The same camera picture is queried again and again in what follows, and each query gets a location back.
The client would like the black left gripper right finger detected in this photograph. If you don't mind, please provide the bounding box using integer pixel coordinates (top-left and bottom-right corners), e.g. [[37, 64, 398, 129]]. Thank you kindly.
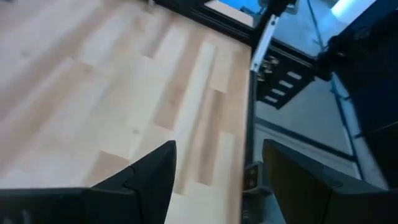
[[262, 139, 398, 224]]

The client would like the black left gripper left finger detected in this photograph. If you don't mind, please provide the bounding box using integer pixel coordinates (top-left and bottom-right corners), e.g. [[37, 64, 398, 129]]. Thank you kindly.
[[82, 139, 177, 224]]

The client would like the white metal bar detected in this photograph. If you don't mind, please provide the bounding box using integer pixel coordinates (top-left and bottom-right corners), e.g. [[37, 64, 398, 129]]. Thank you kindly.
[[250, 14, 280, 73]]

